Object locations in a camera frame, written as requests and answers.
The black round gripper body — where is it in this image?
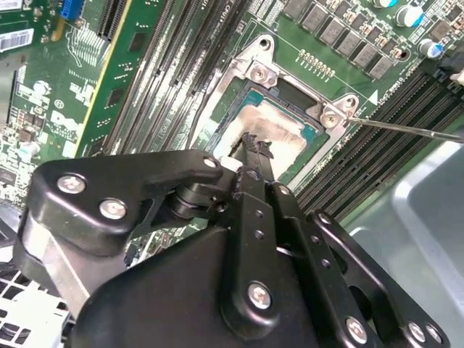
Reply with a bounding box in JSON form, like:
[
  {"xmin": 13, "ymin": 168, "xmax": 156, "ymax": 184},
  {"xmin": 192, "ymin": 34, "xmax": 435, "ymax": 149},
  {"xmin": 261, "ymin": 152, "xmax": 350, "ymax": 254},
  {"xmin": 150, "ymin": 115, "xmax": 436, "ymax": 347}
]
[{"xmin": 67, "ymin": 224, "xmax": 349, "ymax": 348}]

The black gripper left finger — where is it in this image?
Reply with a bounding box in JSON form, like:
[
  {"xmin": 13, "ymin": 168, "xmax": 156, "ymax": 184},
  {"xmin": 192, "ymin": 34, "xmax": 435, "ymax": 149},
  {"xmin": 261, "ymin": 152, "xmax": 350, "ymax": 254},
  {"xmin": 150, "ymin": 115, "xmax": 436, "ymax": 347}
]
[{"xmin": 14, "ymin": 133, "xmax": 284, "ymax": 342}]

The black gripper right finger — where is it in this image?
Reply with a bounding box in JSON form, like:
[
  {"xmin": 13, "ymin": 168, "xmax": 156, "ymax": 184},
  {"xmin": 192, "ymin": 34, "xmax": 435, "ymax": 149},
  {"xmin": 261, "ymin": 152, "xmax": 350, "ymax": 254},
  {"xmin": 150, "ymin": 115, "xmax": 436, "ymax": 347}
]
[{"xmin": 257, "ymin": 140, "xmax": 452, "ymax": 348}]

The thin wire locking lever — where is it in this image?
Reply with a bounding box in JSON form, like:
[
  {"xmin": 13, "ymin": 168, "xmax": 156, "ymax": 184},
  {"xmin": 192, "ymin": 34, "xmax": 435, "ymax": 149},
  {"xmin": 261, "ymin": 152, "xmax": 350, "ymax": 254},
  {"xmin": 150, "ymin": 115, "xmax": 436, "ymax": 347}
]
[{"xmin": 346, "ymin": 116, "xmax": 464, "ymax": 143}]

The silver square CPU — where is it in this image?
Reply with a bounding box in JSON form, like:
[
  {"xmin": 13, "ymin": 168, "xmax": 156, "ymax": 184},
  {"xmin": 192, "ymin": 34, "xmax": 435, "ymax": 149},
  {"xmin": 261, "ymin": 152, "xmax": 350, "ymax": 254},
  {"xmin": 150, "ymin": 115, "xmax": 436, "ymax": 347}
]
[{"xmin": 212, "ymin": 89, "xmax": 326, "ymax": 182}]

